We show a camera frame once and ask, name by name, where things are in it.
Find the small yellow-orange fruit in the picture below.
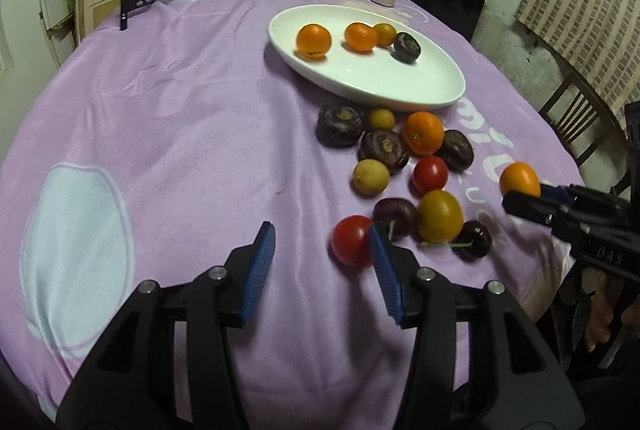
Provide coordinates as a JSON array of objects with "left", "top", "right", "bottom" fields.
[{"left": 373, "top": 23, "right": 397, "bottom": 48}]

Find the wooden chair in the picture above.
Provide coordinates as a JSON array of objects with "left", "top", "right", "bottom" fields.
[{"left": 539, "top": 70, "right": 627, "bottom": 192}]

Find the tan longan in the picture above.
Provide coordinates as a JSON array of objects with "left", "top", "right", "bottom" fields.
[
  {"left": 367, "top": 107, "right": 396, "bottom": 131},
  {"left": 352, "top": 159, "right": 390, "bottom": 196}
]

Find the white oval plate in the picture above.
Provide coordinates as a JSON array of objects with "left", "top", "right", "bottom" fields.
[{"left": 268, "top": 5, "right": 466, "bottom": 112}]

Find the red cherry tomato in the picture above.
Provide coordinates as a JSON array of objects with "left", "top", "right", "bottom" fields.
[
  {"left": 411, "top": 155, "right": 449, "bottom": 195},
  {"left": 331, "top": 215, "right": 372, "bottom": 269}
]

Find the orange kumquat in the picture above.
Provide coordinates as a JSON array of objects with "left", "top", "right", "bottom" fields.
[
  {"left": 296, "top": 23, "right": 332, "bottom": 60},
  {"left": 499, "top": 161, "right": 541, "bottom": 197}
]

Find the person's right hand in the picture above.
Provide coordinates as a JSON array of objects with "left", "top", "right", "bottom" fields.
[{"left": 585, "top": 271, "right": 640, "bottom": 352}]

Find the dark cherry with stem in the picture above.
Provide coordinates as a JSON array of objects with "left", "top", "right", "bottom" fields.
[{"left": 423, "top": 220, "right": 492, "bottom": 262}]

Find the orange mandarin with stem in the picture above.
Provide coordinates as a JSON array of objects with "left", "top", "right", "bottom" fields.
[{"left": 344, "top": 22, "right": 378, "bottom": 53}]

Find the yellow-orange tomato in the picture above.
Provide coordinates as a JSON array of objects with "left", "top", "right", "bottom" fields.
[{"left": 416, "top": 190, "right": 464, "bottom": 244}]

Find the purple tablecloth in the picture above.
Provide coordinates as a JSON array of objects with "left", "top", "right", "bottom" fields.
[{"left": 0, "top": 0, "right": 586, "bottom": 430}]

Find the dark water chestnut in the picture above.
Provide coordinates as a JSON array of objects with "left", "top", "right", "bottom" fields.
[
  {"left": 393, "top": 32, "right": 422, "bottom": 64},
  {"left": 435, "top": 129, "right": 474, "bottom": 173},
  {"left": 357, "top": 129, "right": 409, "bottom": 175},
  {"left": 316, "top": 104, "right": 364, "bottom": 147}
]

